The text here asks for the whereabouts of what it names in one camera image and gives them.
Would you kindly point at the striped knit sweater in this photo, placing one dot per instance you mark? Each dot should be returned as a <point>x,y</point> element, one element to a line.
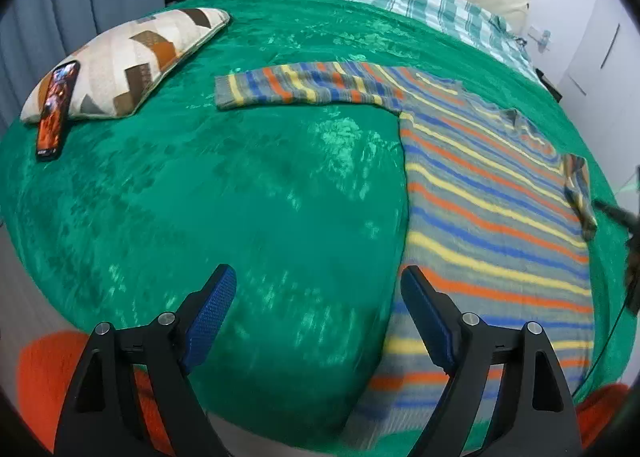
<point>490,217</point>

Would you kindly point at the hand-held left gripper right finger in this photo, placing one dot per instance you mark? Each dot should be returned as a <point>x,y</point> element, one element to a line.
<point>425,312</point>

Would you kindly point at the green patterned blanket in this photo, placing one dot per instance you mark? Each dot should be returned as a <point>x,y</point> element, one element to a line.
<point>250,212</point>

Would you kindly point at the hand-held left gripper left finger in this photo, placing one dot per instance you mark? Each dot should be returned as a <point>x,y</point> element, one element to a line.
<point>215,307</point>

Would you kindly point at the white wardrobe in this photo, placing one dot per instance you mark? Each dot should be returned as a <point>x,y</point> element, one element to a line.
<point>600,67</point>

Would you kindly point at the chevron patterned pillow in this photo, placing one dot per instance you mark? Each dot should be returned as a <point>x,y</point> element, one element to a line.
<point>130,57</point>

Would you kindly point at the wall hook fixture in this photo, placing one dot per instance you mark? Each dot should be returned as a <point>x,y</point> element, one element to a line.
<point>541,37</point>

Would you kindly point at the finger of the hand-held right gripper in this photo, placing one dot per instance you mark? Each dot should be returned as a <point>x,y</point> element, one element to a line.
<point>615,213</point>

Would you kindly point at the smartphone with orange screen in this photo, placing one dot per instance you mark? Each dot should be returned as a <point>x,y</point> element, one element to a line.
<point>55,107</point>

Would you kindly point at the person's orange trousers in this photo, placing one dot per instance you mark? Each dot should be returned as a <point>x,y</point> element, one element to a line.
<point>45,377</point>

